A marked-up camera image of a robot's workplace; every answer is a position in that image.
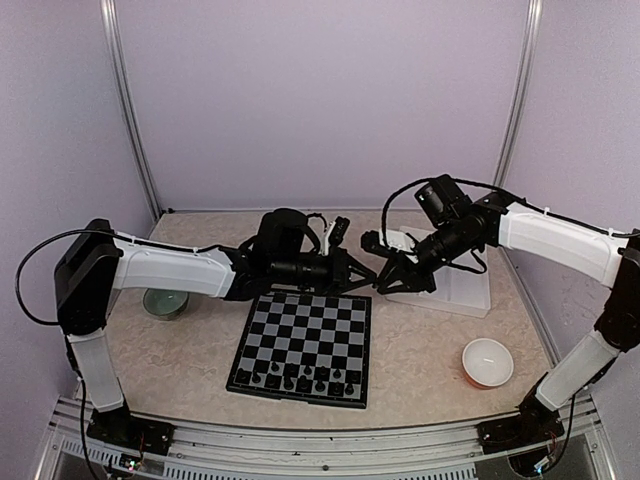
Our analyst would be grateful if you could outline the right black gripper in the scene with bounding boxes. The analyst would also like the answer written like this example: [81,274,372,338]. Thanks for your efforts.
[377,218,479,295]

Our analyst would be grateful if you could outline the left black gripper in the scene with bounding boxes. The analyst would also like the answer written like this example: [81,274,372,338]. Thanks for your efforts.
[271,246,377,297]

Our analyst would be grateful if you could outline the black grey chessboard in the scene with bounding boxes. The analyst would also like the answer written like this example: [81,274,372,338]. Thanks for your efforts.
[226,290,372,409]

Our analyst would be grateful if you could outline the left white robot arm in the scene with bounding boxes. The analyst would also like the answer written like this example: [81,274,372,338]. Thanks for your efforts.
[54,208,375,445]

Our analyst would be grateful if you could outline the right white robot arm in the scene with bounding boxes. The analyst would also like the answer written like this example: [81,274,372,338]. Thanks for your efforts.
[361,174,639,444]

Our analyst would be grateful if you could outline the white plastic piece tray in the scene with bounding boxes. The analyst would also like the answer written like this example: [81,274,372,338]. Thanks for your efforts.
[385,226,491,318]

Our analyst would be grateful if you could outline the white orange bowl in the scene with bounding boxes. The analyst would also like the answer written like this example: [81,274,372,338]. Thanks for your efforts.
[461,338,514,389]

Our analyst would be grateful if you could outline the green glass bowl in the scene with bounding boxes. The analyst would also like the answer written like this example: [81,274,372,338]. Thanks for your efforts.
[142,289,190,321]

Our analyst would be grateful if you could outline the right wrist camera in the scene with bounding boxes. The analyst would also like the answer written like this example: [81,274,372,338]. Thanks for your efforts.
[360,229,415,257]

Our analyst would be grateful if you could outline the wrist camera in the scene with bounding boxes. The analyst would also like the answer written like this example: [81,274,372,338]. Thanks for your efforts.
[320,216,350,256]
[360,229,415,257]

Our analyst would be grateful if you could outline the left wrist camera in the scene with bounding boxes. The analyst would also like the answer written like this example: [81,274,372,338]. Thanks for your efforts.
[320,216,350,256]

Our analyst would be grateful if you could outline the aluminium front rail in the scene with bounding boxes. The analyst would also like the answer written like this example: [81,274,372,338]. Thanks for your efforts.
[32,397,617,479]

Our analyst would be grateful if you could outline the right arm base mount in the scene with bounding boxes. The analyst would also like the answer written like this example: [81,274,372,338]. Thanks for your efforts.
[476,415,565,455]

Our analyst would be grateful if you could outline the right aluminium frame post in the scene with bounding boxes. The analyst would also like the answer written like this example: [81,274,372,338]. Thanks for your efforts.
[493,0,544,187]

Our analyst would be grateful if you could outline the aluminium frame post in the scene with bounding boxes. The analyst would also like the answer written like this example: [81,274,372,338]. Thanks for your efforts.
[493,0,544,187]
[99,0,163,221]

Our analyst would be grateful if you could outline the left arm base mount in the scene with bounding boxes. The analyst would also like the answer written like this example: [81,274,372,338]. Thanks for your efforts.
[87,417,175,456]

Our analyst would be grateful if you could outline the left aluminium frame post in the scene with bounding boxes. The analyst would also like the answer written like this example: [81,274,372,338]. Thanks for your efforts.
[99,0,163,221]

